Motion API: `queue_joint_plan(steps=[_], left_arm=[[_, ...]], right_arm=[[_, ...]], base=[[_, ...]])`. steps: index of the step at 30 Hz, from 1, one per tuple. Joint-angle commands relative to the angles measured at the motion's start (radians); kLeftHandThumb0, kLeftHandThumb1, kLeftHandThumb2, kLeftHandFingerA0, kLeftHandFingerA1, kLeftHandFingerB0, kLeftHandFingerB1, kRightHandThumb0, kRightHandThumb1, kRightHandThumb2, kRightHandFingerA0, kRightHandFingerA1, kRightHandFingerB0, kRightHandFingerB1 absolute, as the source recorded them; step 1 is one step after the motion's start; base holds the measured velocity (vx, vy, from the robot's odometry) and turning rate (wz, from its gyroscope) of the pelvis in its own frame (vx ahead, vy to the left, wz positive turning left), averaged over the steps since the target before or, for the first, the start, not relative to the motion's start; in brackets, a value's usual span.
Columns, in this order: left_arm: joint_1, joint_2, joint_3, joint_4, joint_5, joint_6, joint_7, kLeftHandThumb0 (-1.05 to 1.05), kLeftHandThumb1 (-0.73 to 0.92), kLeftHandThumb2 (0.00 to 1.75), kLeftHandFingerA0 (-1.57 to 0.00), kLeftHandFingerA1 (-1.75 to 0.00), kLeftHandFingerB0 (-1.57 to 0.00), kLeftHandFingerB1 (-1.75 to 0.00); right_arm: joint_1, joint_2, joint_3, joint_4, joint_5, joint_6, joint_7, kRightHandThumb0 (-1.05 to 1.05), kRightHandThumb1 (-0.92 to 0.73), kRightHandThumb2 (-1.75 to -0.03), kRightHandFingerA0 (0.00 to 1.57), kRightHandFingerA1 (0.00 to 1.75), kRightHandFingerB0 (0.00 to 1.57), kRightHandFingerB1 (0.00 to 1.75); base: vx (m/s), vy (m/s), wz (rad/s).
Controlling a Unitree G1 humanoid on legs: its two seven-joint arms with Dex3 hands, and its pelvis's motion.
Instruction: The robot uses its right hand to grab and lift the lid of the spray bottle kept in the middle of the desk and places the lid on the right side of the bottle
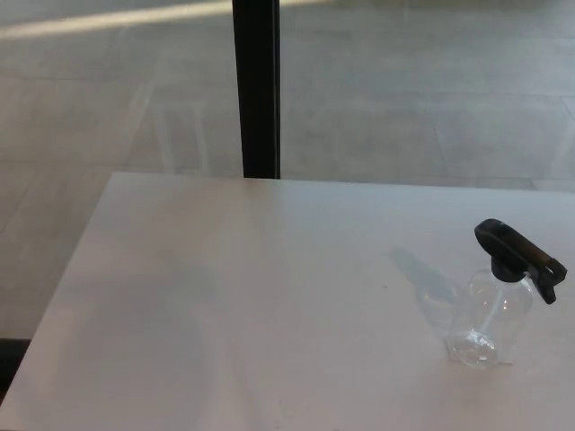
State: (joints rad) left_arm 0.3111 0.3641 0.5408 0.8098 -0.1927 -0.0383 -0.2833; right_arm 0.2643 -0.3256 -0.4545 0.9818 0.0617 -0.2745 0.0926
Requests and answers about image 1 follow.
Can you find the black trigger spray lid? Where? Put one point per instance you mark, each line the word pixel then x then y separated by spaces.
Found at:
pixel 503 242

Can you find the black window frame post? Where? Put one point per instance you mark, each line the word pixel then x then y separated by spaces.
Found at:
pixel 258 90

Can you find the clear plastic spray bottle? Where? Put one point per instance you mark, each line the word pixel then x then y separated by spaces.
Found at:
pixel 485 314

